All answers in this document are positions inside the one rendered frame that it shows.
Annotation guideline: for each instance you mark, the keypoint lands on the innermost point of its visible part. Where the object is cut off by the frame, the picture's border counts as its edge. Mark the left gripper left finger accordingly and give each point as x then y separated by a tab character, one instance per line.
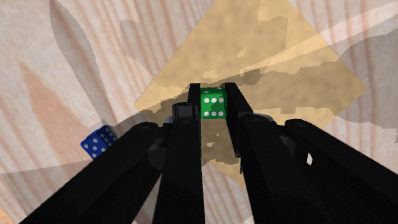
114	186

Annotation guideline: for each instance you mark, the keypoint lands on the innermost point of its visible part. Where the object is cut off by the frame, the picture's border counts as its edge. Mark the blue die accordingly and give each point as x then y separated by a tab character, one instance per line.
98	141

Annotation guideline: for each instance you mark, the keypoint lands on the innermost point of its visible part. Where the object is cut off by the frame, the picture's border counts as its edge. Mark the green die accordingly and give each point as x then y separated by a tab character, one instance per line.
213	103

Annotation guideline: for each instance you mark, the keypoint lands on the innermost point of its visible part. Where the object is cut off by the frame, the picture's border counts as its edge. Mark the tan square mat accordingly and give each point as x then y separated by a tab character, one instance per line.
281	65

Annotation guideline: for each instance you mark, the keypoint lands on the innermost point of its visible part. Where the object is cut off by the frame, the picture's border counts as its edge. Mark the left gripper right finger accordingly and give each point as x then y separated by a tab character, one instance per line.
354	188

